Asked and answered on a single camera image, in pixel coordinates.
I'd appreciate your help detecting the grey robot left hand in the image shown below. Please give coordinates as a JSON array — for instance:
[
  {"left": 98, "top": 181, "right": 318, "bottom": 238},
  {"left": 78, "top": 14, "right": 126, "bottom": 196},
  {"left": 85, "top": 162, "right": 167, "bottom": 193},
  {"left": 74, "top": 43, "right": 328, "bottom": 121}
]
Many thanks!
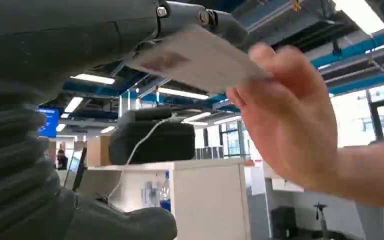
[{"left": 0, "top": 0, "right": 250, "bottom": 240}]

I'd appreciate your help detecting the person's hand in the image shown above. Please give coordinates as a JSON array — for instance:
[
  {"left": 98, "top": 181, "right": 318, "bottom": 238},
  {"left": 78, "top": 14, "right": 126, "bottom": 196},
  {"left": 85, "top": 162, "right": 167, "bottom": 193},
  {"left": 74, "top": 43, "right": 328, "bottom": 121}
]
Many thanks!
[{"left": 225, "top": 42, "right": 341, "bottom": 196}]

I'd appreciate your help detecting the white card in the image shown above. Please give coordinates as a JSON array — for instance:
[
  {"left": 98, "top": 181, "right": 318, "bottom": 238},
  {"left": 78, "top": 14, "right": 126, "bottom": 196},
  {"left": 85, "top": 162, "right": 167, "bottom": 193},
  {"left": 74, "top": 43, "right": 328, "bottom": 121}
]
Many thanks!
[{"left": 125, "top": 23, "right": 273, "bottom": 96}]

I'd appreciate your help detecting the long ceiling light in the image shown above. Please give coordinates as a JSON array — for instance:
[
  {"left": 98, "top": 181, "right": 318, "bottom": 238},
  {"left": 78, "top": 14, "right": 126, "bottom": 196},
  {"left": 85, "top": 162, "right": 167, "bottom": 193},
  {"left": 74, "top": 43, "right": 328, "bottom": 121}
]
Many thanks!
[
  {"left": 213, "top": 115, "right": 243, "bottom": 126},
  {"left": 157, "top": 86, "right": 210, "bottom": 101},
  {"left": 332, "top": 0, "right": 384, "bottom": 36},
  {"left": 70, "top": 73, "right": 116, "bottom": 86},
  {"left": 63, "top": 96, "right": 84, "bottom": 114},
  {"left": 182, "top": 111, "right": 212, "bottom": 124}
]

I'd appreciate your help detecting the white cabinet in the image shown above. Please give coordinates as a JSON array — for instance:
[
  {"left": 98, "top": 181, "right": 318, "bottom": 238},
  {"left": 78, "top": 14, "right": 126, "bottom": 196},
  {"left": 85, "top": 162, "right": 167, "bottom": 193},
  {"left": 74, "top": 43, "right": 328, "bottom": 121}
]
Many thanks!
[{"left": 87, "top": 158, "right": 253, "bottom": 240}]

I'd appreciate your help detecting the brown wooden panel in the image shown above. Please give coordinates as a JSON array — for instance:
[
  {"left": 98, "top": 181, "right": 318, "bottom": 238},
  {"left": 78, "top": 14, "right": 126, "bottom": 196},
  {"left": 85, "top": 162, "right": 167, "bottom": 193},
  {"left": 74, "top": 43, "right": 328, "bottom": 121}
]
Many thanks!
[{"left": 86, "top": 135, "right": 112, "bottom": 168}]

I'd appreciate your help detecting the person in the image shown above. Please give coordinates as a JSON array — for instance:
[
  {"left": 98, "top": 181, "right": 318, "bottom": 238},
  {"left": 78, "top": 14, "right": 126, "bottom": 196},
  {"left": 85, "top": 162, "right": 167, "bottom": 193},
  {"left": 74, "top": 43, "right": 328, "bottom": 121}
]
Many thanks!
[{"left": 56, "top": 149, "right": 69, "bottom": 171}]

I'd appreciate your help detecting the black bag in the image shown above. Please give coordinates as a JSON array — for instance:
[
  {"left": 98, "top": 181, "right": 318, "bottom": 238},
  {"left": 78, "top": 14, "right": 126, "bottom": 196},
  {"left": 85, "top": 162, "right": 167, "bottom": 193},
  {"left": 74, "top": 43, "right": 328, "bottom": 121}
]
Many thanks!
[{"left": 108, "top": 105, "right": 197, "bottom": 166}]

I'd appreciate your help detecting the open laptop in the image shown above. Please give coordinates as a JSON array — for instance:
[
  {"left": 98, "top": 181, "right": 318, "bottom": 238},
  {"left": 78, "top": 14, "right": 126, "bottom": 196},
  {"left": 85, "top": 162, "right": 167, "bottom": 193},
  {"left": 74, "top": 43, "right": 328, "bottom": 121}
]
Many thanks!
[{"left": 63, "top": 147, "right": 88, "bottom": 192}]

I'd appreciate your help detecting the blue wall screen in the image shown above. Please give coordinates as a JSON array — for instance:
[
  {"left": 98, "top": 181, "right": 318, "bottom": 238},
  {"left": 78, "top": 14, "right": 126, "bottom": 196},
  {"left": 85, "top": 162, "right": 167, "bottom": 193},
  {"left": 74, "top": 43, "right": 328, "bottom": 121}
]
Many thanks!
[{"left": 37, "top": 107, "right": 60, "bottom": 139}]

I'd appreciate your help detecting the white cable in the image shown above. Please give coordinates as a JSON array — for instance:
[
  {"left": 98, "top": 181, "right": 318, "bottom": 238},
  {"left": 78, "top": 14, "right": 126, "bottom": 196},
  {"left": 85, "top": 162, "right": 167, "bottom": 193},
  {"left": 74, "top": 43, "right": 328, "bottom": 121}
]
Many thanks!
[{"left": 107, "top": 117, "right": 175, "bottom": 201}]

